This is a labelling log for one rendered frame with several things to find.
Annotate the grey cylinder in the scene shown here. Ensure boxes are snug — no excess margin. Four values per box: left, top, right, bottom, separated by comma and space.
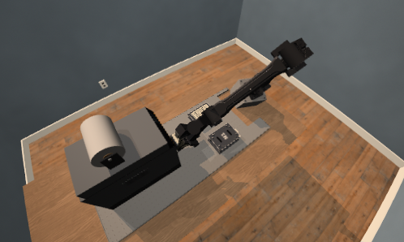
80, 115, 126, 167

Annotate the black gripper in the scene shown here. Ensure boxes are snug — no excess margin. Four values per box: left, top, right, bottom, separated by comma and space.
177, 137, 200, 150

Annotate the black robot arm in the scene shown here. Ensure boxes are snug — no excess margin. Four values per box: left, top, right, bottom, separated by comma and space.
175, 38, 313, 141

